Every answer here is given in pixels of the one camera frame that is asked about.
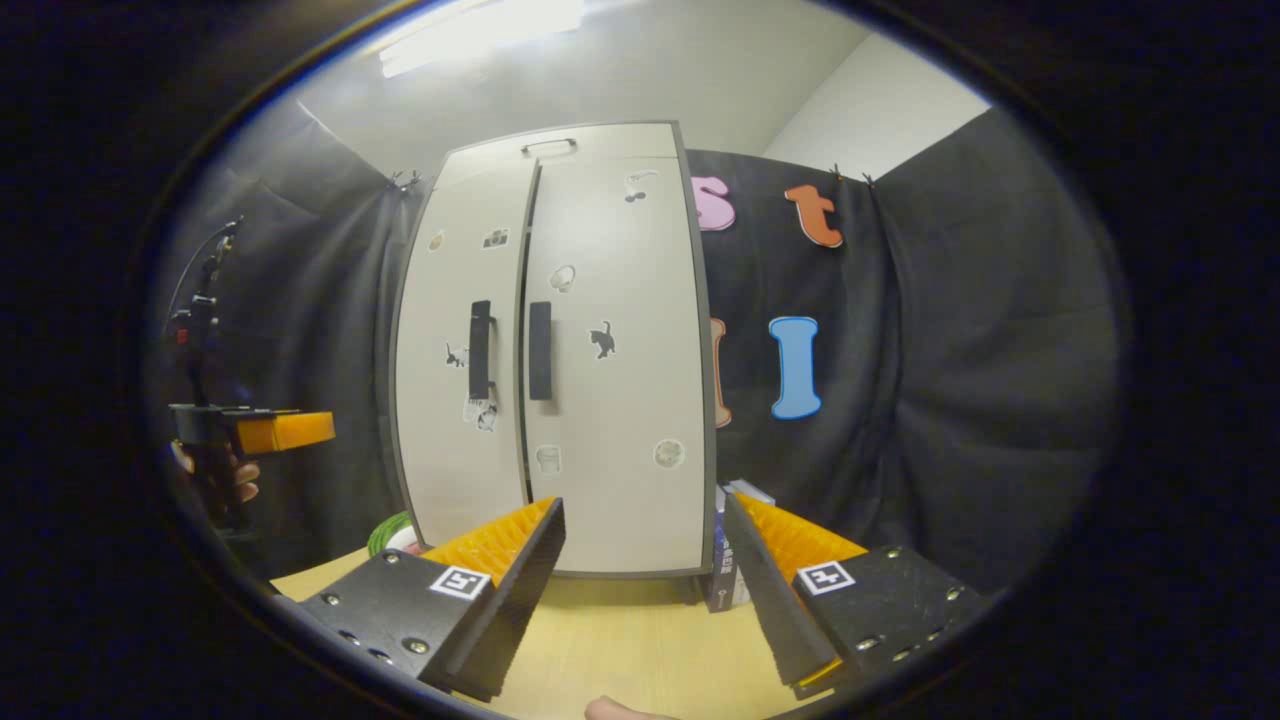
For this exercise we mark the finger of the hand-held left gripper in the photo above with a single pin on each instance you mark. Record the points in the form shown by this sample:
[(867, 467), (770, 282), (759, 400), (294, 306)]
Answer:
[(290, 432)]

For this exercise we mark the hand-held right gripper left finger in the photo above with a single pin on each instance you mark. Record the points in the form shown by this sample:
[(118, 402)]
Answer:
[(520, 590)]

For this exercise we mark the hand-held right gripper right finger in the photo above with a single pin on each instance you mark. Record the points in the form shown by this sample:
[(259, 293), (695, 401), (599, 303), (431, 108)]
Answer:
[(770, 600)]

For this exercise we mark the white shoe cabinet door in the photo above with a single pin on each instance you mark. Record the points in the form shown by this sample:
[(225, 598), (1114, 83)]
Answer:
[(620, 400), (440, 450)]

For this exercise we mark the white grey shoe cabinet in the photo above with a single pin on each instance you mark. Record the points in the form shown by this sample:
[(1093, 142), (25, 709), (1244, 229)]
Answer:
[(706, 380)]

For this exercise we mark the white cabinet drawer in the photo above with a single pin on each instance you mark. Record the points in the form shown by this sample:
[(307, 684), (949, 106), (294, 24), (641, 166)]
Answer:
[(620, 142)]

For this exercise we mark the blue white box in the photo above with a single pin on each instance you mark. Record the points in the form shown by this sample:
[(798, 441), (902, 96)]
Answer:
[(722, 585)]

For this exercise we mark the green striped object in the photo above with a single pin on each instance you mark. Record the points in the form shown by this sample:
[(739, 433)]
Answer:
[(385, 530)]

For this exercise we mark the black backdrop cloth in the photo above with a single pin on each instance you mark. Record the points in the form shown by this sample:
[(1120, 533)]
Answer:
[(950, 400)]

